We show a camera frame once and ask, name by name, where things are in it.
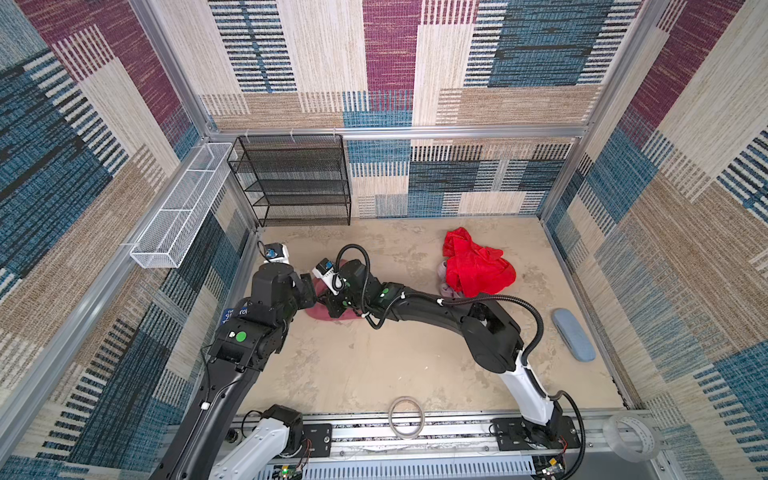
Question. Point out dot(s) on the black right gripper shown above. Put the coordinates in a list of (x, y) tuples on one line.
[(330, 300)]

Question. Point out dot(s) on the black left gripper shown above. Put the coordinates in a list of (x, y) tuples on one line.
[(307, 295)]

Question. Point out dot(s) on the maroon pink cloth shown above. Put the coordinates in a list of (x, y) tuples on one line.
[(320, 311)]

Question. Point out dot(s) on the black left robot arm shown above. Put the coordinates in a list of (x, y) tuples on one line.
[(239, 353)]

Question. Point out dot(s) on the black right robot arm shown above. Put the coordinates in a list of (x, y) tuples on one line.
[(490, 333)]

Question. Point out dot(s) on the light pink cloth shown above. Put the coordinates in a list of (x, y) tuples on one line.
[(449, 282)]

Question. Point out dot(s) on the red cloth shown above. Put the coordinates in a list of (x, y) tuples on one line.
[(481, 269)]

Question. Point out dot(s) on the treehouse book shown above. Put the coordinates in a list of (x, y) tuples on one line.
[(230, 313)]

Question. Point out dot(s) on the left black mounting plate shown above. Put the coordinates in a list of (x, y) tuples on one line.
[(315, 441)]

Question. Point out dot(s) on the black mounting plate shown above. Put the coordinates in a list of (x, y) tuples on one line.
[(315, 441), (517, 434)]

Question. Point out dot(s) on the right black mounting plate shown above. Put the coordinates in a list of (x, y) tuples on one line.
[(517, 434)]

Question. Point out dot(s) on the blue grey glasses case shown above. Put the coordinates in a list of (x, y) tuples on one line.
[(573, 335)]

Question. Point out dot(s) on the clear tape roll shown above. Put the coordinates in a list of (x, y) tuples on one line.
[(631, 438)]

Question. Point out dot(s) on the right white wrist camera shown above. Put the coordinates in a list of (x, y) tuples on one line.
[(325, 271)]

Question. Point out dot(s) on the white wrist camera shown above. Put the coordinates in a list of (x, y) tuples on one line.
[(325, 271), (274, 252)]

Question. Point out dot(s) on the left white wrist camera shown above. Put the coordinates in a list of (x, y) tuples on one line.
[(274, 252)]

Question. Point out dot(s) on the black wire shelf rack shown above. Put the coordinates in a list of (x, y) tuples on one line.
[(294, 180)]

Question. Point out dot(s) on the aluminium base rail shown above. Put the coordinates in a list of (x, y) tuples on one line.
[(455, 445)]

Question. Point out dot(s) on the white wire mesh basket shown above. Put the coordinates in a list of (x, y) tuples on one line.
[(168, 238)]

